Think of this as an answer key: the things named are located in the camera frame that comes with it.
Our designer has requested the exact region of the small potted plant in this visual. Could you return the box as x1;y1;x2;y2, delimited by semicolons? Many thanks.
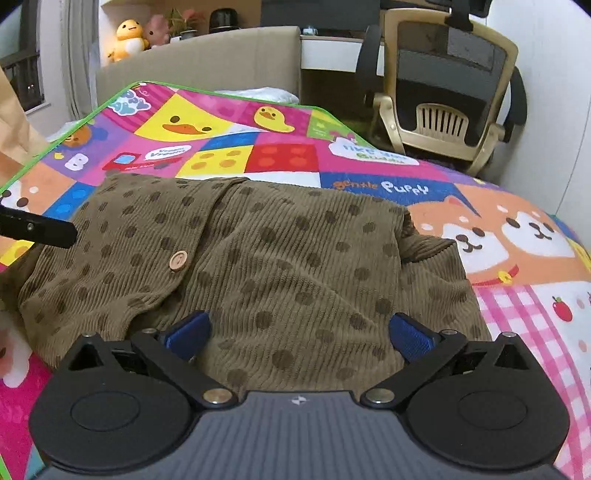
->
166;8;205;40

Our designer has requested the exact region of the beige upholstered headboard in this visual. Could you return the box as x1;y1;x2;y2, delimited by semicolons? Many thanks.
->
96;26;301;104

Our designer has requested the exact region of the yellow duck plush toy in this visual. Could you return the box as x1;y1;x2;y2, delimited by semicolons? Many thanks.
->
107;19;149;62

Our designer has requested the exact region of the pink plush toy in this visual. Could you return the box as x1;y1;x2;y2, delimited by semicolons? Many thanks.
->
143;14;170;47

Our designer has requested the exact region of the beige mesh office chair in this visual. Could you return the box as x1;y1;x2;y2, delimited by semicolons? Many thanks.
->
356;1;528;177

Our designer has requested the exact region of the white pillow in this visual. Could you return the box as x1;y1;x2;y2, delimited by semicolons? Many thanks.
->
214;87;300;105

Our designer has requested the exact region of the white desk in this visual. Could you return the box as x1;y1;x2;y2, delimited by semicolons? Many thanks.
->
301;35;363;73

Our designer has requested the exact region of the black pot on shelf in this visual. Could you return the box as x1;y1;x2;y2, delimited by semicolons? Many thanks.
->
208;7;240;34

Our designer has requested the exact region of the colourful cartoon play mat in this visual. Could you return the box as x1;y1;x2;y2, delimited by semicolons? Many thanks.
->
1;82;590;479

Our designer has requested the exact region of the brown polka dot corduroy garment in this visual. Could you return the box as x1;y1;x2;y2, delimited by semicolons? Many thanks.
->
1;174;490;393

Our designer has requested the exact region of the black computer monitor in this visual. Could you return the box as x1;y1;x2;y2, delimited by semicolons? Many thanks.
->
260;0;381;31

